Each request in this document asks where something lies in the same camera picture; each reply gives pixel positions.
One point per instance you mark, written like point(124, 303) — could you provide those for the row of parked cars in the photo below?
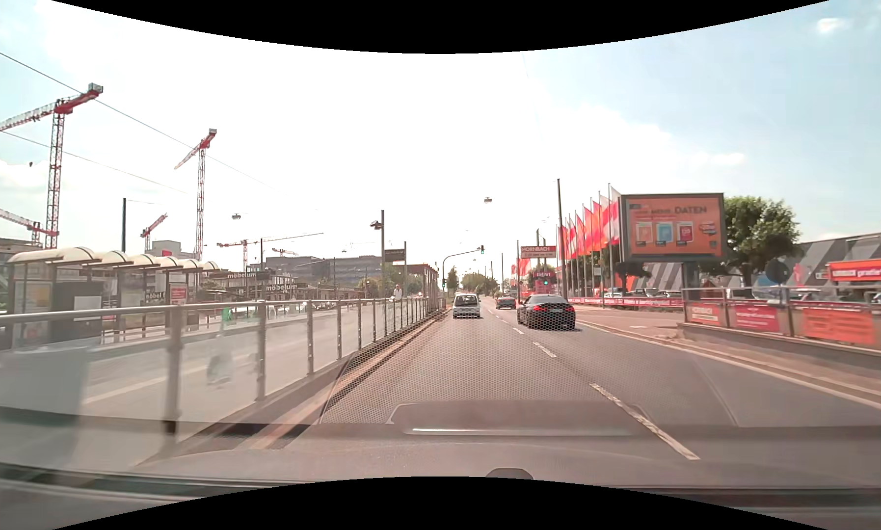
point(646, 294)

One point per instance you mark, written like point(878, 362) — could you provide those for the dark pole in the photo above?
point(124, 224)

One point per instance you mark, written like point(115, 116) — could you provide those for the store building with red signs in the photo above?
point(852, 265)

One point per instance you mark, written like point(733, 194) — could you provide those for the tall red tower crane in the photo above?
point(55, 162)

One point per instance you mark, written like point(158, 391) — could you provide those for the lamp post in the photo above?
point(381, 250)

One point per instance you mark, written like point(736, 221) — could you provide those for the tram stop shelter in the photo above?
point(109, 291)

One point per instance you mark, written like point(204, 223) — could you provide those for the grey pavement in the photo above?
point(779, 361)

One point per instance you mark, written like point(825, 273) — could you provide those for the distant office building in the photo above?
point(337, 269)

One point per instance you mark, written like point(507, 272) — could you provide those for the white van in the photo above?
point(466, 305)

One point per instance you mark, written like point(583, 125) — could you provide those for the fence with red banners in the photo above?
point(816, 320)

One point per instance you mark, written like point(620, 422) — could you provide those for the round road sign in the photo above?
point(777, 272)

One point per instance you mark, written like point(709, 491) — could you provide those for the white sign on post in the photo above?
point(538, 252)

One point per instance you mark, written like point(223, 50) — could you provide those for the green tree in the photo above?
point(757, 232)

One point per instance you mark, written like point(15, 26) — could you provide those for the black car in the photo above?
point(547, 312)

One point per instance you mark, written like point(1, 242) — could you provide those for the distant trees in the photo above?
point(477, 281)

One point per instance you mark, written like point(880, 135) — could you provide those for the orange billboard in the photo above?
point(672, 227)

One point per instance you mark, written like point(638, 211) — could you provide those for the road markings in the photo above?
point(635, 414)

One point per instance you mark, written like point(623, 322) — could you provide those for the car's own bonnet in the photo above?
point(440, 456)

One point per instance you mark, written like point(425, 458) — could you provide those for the dark car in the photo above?
point(506, 302)

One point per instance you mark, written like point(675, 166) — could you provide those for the tall pole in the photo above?
point(561, 235)

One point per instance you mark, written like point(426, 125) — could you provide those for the glass and metal railing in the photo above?
point(263, 346)

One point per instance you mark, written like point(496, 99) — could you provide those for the small red tower crane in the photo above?
point(148, 232)

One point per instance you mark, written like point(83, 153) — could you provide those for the distant yellow crane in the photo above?
point(263, 243)

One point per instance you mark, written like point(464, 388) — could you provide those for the tram platform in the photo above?
point(153, 368)

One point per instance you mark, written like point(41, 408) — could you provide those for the low red crane jib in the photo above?
point(13, 219)

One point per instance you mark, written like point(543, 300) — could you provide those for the grey asphalt road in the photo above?
point(484, 361)

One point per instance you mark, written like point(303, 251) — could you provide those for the row of red flags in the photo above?
point(591, 228)

